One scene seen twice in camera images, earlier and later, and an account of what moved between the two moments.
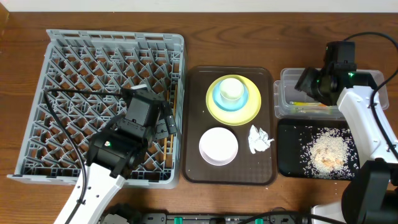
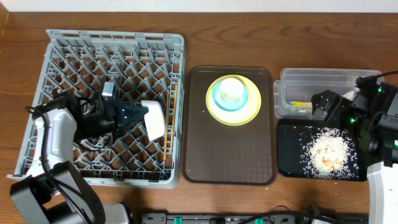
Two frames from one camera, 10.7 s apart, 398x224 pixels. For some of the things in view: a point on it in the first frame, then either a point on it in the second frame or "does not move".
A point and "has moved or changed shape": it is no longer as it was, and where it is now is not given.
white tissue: (259, 139) has moved or changed shape
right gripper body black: (310, 83) -> (341, 115)
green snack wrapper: (308, 104) does not move
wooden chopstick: (165, 147) does not move
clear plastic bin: (292, 103) does not move
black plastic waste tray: (316, 149) does not move
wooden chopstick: (174, 114) does not move
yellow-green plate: (236, 117) does not move
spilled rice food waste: (328, 153) does not move
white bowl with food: (218, 146) has moved or changed shape
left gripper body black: (160, 128) -> (98, 124)
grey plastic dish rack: (79, 81) does not move
